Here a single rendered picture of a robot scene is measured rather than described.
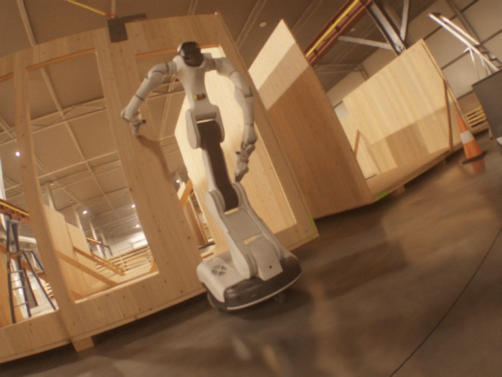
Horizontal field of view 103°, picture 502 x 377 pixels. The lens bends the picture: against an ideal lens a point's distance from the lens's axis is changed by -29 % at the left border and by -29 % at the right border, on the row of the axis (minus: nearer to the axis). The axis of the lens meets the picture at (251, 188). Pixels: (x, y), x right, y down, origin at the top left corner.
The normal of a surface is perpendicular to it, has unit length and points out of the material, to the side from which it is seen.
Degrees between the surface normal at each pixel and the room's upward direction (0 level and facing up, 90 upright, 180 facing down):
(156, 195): 90
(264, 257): 90
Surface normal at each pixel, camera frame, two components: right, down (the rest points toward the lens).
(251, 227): 0.15, -0.73
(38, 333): 0.37, -0.24
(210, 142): 0.52, 0.06
